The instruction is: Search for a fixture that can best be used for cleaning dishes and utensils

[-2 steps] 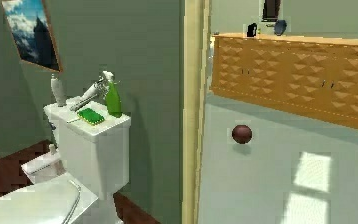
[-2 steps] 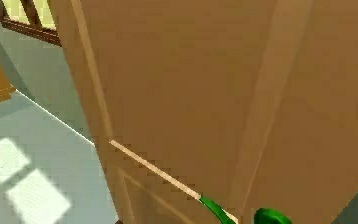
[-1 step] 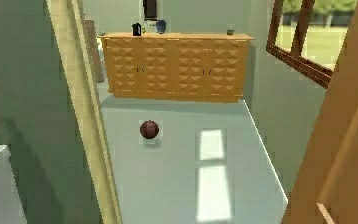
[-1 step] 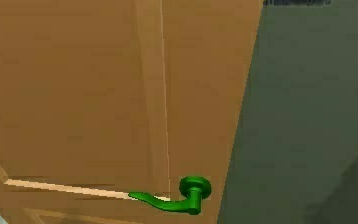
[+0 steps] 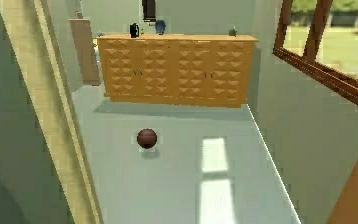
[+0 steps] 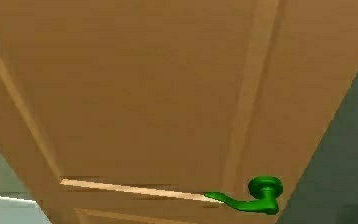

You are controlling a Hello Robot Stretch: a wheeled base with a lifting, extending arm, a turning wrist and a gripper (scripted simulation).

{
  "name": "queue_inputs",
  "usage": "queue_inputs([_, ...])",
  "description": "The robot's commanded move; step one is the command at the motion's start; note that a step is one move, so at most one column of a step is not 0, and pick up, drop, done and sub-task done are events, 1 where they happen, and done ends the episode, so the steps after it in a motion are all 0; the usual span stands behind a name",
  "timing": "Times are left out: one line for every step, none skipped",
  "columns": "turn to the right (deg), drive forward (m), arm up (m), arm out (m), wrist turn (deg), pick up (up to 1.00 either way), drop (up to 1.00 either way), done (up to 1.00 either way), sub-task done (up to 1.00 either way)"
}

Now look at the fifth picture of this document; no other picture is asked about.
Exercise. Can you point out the pale wooden door frame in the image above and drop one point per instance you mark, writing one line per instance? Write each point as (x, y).
(50, 110)

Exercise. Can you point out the blue round vase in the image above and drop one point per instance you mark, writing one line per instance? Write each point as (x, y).
(160, 26)

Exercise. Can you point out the brown wooden furniture corner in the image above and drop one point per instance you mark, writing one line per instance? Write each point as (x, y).
(353, 193)

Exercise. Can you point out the brown framed window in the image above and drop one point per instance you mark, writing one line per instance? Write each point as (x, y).
(323, 50)

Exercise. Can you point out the brown basketball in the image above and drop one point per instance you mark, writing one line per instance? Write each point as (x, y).
(147, 138)

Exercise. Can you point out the orange patterned wooden sideboard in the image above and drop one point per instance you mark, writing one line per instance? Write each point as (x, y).
(177, 70)

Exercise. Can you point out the small green potted plant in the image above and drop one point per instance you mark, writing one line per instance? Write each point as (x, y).
(232, 32)

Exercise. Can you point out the dark framed wall picture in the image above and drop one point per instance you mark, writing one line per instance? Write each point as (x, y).
(149, 10)

